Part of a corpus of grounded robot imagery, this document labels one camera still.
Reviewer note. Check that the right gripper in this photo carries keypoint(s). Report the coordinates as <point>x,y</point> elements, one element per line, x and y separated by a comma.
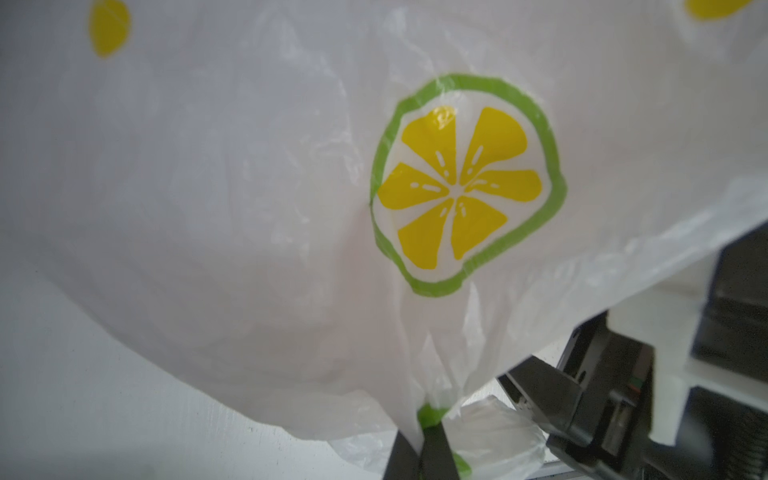
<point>670,383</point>

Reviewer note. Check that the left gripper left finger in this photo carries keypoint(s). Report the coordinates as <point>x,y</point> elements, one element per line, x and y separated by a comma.
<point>404,461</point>

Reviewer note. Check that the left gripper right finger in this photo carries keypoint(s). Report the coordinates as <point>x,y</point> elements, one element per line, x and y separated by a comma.
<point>436,460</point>

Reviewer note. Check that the white plastic bag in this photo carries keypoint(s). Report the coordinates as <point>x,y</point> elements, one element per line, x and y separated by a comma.
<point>343,218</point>

